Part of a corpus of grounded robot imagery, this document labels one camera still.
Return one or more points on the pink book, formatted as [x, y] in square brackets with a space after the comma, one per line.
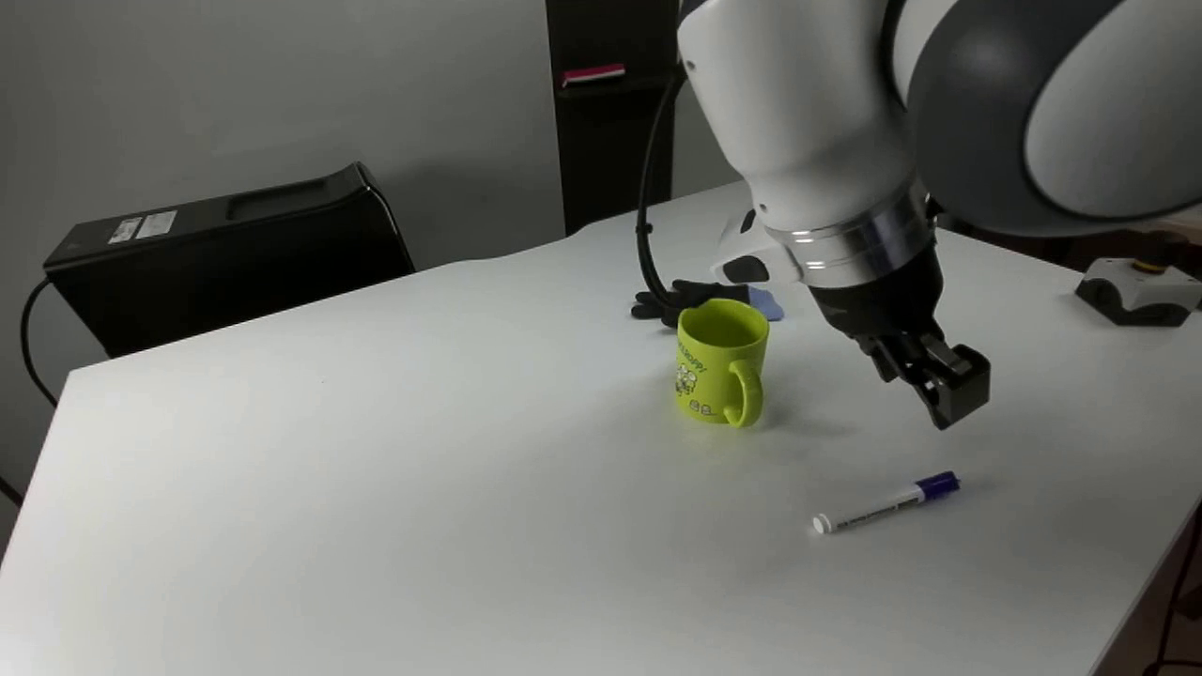
[593, 76]

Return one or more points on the black computer tower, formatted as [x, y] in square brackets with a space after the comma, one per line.
[227, 266]

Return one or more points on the lime green mug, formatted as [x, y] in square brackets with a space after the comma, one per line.
[715, 377]

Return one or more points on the black and white desk device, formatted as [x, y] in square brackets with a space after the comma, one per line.
[1132, 295]

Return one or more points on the blue capped white marker pen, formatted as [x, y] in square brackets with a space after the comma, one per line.
[877, 510]

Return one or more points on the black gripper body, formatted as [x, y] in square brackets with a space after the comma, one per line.
[877, 295]

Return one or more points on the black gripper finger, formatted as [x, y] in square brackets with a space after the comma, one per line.
[961, 387]
[893, 359]

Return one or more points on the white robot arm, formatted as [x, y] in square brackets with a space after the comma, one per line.
[812, 113]

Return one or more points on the black glove with blue cuff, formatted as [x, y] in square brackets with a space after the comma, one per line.
[662, 306]

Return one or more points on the tall black cabinet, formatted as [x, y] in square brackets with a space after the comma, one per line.
[604, 151]

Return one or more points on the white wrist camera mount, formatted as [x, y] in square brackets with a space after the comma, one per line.
[750, 258]

